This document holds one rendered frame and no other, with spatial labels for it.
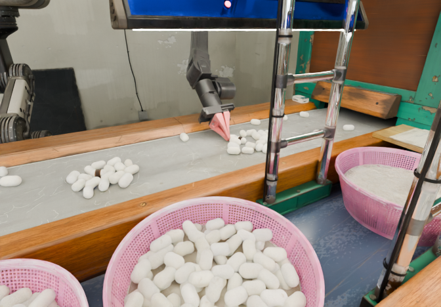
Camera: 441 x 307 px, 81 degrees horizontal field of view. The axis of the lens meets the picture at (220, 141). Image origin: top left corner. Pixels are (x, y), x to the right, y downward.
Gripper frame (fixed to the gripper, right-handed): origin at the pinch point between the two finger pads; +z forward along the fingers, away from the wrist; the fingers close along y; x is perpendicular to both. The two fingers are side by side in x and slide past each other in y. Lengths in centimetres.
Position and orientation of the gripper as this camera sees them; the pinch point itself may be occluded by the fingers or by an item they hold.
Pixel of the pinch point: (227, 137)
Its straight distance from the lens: 73.7
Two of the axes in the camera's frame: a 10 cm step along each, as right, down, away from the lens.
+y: 8.7, -2.0, 4.4
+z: 3.8, 8.5, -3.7
